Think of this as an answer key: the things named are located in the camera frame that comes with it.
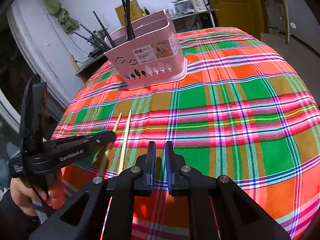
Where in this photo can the green hanging cloth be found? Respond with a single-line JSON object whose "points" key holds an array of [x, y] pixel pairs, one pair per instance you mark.
{"points": [[62, 17]]}

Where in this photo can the black induction cooker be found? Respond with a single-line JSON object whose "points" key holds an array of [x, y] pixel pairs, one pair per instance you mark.
{"points": [[93, 53]]}

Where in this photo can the wooden chopstick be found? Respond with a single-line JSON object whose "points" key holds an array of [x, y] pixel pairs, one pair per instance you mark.
{"points": [[126, 135], [117, 123]]}

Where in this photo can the round white wall switch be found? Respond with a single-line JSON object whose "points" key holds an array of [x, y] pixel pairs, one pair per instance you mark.
{"points": [[293, 25]]}

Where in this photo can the wooden cutting board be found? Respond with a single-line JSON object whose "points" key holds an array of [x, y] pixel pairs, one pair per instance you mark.
{"points": [[134, 7]]}

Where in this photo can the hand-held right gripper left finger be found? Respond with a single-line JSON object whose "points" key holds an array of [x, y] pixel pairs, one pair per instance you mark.
{"points": [[152, 157]]}

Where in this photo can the yellow wall socket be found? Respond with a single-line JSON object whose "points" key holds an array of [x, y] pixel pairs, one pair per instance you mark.
{"points": [[73, 63]]}

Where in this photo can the pink plastic utensil basket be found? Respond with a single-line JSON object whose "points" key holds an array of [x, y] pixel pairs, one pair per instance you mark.
{"points": [[150, 62]]}

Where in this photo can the dark oil bottle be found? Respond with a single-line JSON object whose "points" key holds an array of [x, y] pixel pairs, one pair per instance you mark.
{"points": [[146, 11]]}

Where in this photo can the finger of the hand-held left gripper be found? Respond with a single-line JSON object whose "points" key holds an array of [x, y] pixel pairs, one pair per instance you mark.
{"points": [[75, 138], [100, 140]]}

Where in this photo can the steel cooking pot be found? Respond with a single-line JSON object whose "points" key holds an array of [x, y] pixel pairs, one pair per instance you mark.
{"points": [[99, 33]]}

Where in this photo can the person's left hand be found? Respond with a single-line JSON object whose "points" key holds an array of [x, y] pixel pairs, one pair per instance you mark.
{"points": [[22, 190]]}

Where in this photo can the white electric kettle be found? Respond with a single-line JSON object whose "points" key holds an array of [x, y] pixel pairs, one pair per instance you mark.
{"points": [[198, 3]]}

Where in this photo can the person's left forearm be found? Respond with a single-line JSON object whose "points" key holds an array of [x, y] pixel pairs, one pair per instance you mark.
{"points": [[15, 217]]}

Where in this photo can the plaid tablecloth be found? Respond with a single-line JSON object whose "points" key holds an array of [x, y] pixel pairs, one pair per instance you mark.
{"points": [[237, 130]]}

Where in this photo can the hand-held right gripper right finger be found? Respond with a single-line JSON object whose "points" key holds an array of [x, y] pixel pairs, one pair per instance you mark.
{"points": [[168, 160]]}

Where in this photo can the clear plastic container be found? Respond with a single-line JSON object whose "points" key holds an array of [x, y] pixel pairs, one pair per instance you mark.
{"points": [[182, 6]]}

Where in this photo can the yellow wooden door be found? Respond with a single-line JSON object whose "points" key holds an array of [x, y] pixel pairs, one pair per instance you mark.
{"points": [[232, 5]]}

